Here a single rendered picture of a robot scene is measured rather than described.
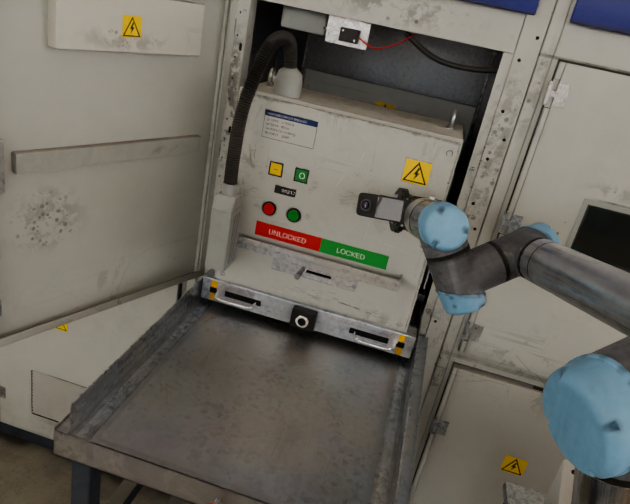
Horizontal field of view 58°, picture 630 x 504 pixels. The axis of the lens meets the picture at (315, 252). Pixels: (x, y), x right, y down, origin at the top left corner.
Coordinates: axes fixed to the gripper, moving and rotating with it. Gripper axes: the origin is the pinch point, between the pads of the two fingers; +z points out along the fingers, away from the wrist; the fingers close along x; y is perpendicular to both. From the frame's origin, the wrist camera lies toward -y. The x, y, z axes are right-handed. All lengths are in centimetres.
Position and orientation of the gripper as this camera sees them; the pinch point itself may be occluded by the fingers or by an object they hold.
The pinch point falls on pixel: (390, 206)
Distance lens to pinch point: 126.1
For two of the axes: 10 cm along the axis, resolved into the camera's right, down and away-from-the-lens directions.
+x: 1.7, -9.7, -1.5
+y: 9.8, 1.6, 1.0
